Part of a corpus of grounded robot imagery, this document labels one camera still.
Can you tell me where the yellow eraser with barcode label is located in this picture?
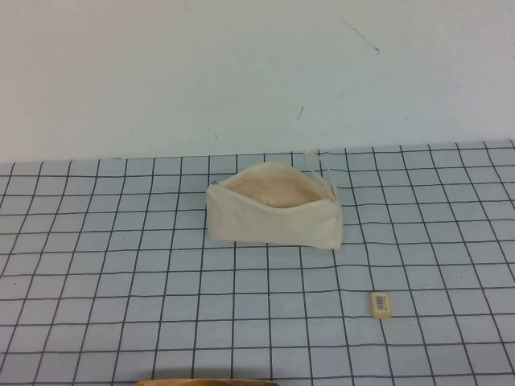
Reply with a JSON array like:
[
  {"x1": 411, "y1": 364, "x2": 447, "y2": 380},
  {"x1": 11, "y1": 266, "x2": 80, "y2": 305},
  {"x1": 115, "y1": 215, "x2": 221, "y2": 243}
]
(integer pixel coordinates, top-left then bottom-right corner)
[{"x1": 370, "y1": 291, "x2": 392, "y2": 321}]

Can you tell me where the cream fabric pencil case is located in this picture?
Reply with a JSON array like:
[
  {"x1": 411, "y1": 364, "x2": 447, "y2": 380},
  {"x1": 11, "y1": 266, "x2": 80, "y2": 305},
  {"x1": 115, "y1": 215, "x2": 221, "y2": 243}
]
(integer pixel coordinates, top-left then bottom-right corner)
[{"x1": 205, "y1": 150, "x2": 344, "y2": 250}]

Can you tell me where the orange-brown rounded object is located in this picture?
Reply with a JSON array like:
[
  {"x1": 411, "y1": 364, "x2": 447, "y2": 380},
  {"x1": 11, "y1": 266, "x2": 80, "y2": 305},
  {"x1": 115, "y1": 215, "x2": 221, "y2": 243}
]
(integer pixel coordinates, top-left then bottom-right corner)
[{"x1": 134, "y1": 377, "x2": 283, "y2": 386}]

